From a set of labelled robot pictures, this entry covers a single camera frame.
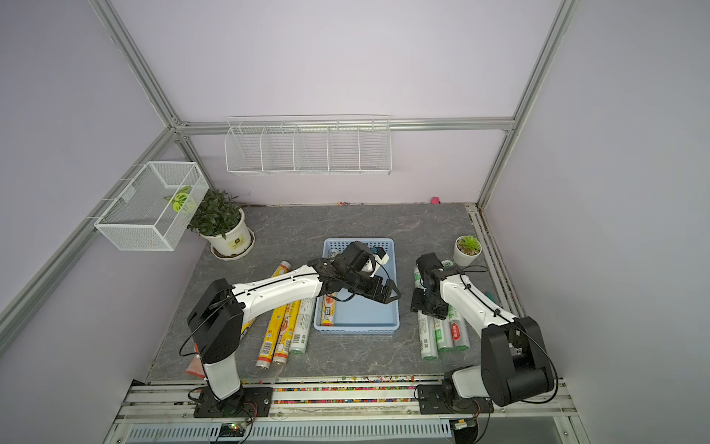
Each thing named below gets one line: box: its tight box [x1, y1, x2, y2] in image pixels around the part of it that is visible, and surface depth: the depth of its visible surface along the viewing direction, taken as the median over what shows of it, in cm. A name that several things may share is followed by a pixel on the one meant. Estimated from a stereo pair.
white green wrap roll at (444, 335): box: [434, 318, 454, 353], surface depth 83 cm
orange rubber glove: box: [184, 343, 207, 380], surface depth 81 cm
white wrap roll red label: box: [447, 305, 471, 352], surface depth 84 cm
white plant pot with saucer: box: [200, 208, 257, 261], surface depth 104 cm
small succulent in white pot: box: [452, 234, 483, 268], surface depth 98 cm
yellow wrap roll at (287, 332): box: [272, 299, 302, 365], surface depth 83 cm
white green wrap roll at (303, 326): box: [289, 297, 317, 356], surface depth 84 cm
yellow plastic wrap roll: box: [320, 292, 338, 327], surface depth 88 cm
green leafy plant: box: [186, 188, 242, 239], surface depth 95 cm
